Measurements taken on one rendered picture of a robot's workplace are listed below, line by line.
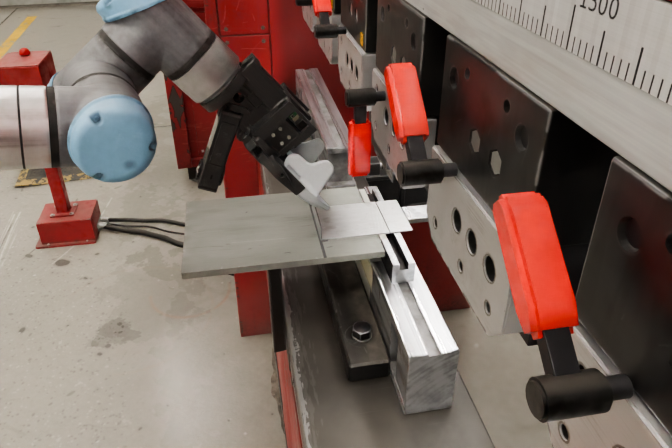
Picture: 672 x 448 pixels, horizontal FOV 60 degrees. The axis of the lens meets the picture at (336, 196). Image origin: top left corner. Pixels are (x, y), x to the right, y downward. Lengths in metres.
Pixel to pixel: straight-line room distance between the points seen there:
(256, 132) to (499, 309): 0.42
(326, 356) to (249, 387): 1.17
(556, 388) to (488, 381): 1.76
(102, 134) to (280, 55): 1.11
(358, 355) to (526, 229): 0.52
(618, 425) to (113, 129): 0.43
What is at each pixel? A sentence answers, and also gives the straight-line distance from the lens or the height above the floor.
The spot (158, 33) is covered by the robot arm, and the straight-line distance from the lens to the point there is 0.67.
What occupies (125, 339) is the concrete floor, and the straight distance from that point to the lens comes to 2.21.
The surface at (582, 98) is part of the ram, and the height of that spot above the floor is 1.35.
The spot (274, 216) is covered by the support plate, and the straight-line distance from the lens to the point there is 0.84.
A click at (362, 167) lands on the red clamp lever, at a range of 0.61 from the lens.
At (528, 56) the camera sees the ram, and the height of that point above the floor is 1.36.
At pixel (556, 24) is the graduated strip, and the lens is 0.30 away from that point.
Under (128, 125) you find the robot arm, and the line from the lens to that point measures 0.54.
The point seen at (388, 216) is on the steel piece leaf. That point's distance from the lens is 0.84.
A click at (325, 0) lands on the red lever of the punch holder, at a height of 1.29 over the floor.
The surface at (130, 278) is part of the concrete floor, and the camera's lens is 2.48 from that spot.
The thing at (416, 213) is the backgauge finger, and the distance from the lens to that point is 0.85.
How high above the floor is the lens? 1.45
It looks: 30 degrees down
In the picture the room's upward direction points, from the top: straight up
